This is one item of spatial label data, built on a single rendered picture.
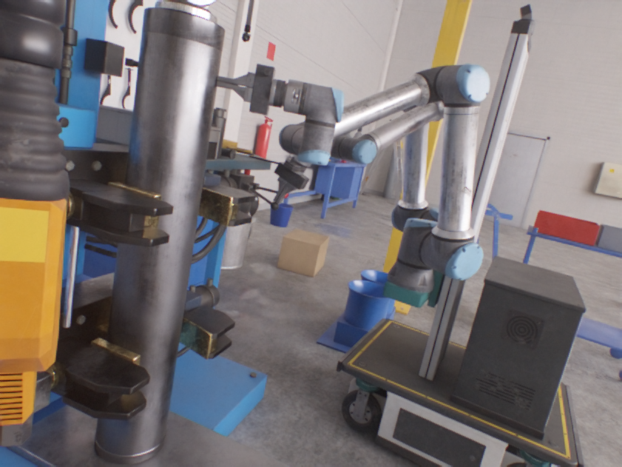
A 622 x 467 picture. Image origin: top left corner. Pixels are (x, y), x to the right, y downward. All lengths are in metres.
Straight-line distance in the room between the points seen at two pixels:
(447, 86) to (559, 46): 10.62
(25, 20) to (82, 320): 1.27
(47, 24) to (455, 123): 1.37
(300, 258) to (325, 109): 2.85
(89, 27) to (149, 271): 0.79
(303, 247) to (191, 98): 2.87
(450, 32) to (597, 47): 8.73
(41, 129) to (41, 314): 0.13
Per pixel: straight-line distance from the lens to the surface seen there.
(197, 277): 3.26
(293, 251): 4.02
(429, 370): 2.08
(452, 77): 1.59
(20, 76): 0.35
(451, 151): 1.60
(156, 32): 1.29
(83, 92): 1.65
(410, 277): 1.82
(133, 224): 1.17
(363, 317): 2.80
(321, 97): 1.27
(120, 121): 1.88
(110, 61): 1.60
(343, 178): 8.15
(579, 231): 3.76
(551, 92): 11.99
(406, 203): 2.33
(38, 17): 0.35
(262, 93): 1.30
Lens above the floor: 1.24
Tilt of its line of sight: 11 degrees down
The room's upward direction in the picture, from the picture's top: 11 degrees clockwise
